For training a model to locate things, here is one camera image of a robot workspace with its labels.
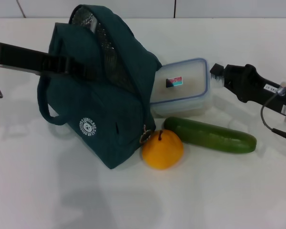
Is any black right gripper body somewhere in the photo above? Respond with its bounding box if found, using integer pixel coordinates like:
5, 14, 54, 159
222, 63, 286, 113

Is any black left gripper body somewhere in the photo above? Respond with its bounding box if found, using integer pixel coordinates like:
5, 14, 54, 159
0, 42, 50, 75

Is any clear plastic food container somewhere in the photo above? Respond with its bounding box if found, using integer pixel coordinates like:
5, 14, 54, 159
149, 58, 226, 118

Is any dark teal lunch bag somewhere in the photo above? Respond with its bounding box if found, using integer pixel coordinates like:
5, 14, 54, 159
37, 4, 163, 170

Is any green cucumber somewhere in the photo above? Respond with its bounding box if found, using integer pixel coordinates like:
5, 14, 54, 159
163, 116, 257, 155

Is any orange yellow pear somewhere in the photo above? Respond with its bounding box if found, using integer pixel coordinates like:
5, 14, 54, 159
142, 130, 184, 170

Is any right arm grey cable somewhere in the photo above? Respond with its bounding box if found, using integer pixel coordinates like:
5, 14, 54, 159
260, 81, 286, 145

